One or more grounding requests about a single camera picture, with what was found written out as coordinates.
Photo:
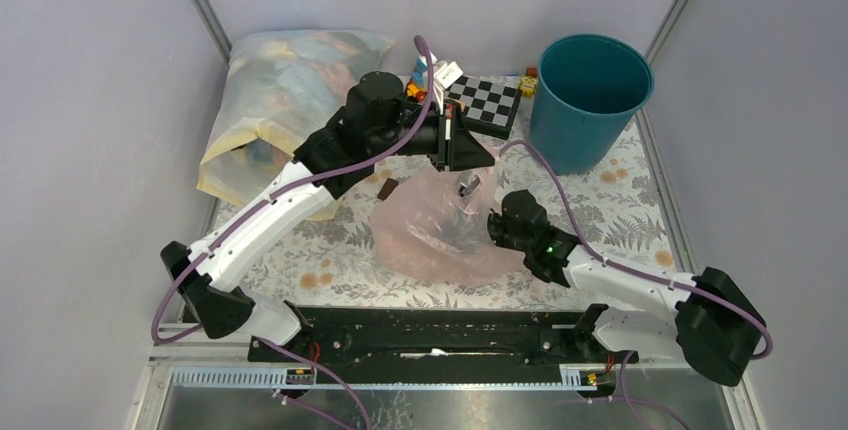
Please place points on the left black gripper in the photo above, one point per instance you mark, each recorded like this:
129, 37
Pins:
456, 148

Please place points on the floral patterned table mat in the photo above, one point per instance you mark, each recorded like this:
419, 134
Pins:
329, 258

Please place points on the colourful toy block train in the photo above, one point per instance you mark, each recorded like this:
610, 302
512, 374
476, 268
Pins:
416, 87

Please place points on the large translucent plastic bag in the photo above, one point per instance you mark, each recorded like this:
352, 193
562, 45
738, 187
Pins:
281, 86

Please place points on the black white checkerboard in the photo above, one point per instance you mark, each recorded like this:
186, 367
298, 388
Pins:
489, 107

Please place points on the teal plastic trash bin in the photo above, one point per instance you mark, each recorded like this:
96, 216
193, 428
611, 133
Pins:
590, 87

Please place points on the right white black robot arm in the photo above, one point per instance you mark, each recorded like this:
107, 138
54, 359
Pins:
705, 319

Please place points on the pink trash bag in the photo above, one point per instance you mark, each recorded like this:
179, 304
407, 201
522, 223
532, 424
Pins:
433, 227

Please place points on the dark brown wooden block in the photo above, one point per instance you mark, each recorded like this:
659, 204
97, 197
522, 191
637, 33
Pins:
387, 189

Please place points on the aluminium frame rail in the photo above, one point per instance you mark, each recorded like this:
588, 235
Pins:
248, 348

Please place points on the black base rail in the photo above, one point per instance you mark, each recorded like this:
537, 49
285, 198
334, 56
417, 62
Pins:
443, 348

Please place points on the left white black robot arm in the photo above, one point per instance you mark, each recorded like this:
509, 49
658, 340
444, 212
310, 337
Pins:
375, 122

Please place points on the yellow toy figure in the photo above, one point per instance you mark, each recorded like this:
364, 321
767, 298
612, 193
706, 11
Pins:
528, 82

